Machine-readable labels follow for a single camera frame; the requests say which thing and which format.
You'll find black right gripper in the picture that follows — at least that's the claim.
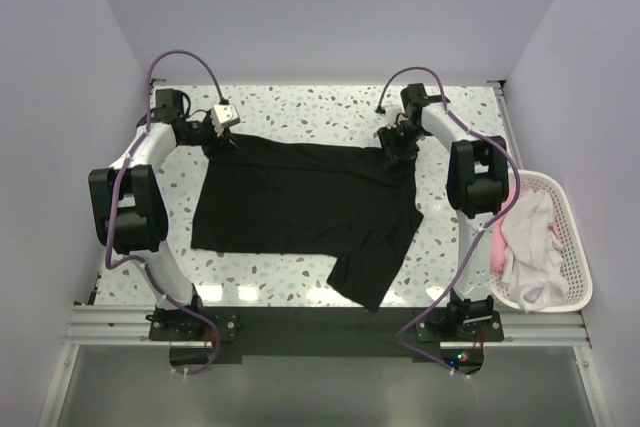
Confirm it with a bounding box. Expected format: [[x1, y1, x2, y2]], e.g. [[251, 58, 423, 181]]
[[378, 122, 427, 171]]

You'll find black t-shirt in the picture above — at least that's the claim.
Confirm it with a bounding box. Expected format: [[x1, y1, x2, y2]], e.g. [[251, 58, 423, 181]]
[[191, 135, 423, 312]]

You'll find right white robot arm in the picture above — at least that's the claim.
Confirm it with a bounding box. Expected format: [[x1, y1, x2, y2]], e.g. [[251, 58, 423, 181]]
[[375, 84, 510, 340]]

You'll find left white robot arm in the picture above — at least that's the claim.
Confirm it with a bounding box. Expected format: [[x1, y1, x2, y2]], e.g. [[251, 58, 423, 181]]
[[88, 89, 240, 339]]

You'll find pink t-shirt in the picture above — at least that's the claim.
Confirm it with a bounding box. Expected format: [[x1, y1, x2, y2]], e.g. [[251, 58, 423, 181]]
[[491, 188, 564, 273]]

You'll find white t-shirt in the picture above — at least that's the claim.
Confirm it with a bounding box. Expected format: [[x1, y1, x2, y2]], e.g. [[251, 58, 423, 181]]
[[500, 190, 569, 312]]

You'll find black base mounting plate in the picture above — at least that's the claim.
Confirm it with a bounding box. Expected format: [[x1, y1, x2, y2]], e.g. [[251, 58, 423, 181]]
[[146, 307, 505, 373]]

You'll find white plastic laundry basket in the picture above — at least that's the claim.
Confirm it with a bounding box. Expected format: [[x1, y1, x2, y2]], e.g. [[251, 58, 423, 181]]
[[491, 170, 593, 314]]

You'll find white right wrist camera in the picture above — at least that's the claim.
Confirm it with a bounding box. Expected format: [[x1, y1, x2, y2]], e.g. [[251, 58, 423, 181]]
[[384, 105, 404, 127]]

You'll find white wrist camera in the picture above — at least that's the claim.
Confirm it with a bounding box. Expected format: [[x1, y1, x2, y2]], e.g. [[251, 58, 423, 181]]
[[384, 105, 404, 127], [211, 104, 241, 135]]

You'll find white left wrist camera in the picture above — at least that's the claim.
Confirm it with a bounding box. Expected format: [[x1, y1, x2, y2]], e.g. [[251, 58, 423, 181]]
[[211, 104, 241, 135]]

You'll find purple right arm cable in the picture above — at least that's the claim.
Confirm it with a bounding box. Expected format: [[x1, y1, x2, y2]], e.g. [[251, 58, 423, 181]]
[[374, 65, 524, 373]]

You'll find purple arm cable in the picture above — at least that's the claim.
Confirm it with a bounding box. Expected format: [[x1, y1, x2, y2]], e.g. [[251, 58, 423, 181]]
[[374, 65, 524, 373], [104, 49, 229, 378]]

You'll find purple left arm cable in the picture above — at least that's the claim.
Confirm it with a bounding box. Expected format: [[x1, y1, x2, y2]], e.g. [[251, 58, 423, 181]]
[[104, 49, 229, 378]]

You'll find aluminium front rail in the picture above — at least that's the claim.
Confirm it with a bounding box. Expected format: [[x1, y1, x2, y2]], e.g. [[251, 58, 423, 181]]
[[63, 306, 590, 347]]

